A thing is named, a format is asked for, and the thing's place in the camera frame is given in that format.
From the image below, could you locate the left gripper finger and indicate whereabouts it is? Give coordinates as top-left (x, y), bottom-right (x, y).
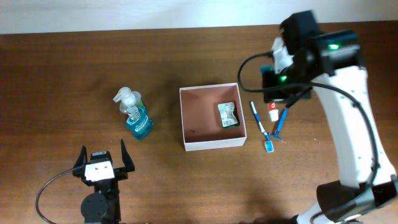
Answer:
top-left (72, 146), bottom-right (88, 177)
top-left (121, 139), bottom-right (135, 172)

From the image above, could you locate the blue disposable razor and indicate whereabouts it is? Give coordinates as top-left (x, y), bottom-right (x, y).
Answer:
top-left (270, 108), bottom-right (288, 141)

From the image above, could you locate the toothpaste tube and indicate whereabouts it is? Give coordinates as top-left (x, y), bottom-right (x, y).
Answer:
top-left (260, 65), bottom-right (279, 122)

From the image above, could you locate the green Dettol soap bar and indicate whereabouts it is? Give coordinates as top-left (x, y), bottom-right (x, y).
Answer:
top-left (218, 102), bottom-right (239, 129)

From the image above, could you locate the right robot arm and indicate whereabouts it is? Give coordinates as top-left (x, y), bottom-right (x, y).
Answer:
top-left (262, 11), bottom-right (397, 223)

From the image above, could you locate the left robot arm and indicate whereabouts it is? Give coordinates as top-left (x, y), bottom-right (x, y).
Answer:
top-left (72, 141), bottom-right (135, 224)

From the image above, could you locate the blue mouthwash bottle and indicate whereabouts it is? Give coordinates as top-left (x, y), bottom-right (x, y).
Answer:
top-left (126, 106), bottom-right (154, 140)

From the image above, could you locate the clear pump soap bottle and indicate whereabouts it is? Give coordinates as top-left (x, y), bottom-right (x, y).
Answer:
top-left (113, 86), bottom-right (145, 114)

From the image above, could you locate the blue white toothbrush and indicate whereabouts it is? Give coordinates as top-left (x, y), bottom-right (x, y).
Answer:
top-left (249, 101), bottom-right (274, 153)

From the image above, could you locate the white cardboard box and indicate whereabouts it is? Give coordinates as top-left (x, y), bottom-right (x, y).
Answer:
top-left (179, 83), bottom-right (247, 151)

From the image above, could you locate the left black cable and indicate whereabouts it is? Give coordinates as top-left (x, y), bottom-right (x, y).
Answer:
top-left (35, 166), bottom-right (85, 224)

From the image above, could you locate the black cable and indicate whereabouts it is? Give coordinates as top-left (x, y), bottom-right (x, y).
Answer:
top-left (35, 166), bottom-right (85, 224)
top-left (238, 52), bottom-right (381, 187)

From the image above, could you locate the right black cable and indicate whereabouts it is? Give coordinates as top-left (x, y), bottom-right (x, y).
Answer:
top-left (238, 52), bottom-right (381, 187)

